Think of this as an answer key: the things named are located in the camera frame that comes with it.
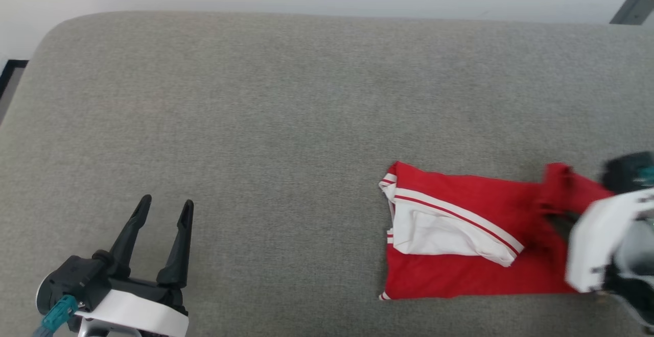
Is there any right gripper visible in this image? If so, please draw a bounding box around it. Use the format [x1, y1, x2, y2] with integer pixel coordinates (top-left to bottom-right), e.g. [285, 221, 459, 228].
[546, 152, 654, 293]

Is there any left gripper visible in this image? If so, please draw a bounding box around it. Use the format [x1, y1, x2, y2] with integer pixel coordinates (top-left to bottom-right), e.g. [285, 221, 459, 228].
[36, 195, 195, 337]

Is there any red and white garment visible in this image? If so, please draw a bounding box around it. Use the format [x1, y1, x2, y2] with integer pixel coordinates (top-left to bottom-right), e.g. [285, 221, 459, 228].
[378, 161, 614, 301]

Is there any teal connector on left gripper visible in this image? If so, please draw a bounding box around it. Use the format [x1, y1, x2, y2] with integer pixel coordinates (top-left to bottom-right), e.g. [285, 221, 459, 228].
[34, 295, 78, 337]

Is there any grey fabric sofa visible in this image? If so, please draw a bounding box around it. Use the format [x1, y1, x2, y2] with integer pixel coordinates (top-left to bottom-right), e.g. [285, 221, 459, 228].
[0, 11, 654, 337]

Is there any black baseboard strip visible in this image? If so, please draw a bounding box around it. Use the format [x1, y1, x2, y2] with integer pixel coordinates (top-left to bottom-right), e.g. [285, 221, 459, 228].
[0, 60, 29, 99]

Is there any grey metal post bracket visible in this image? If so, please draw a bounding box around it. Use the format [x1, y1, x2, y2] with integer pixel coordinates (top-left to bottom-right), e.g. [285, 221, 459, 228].
[629, 3, 654, 25]

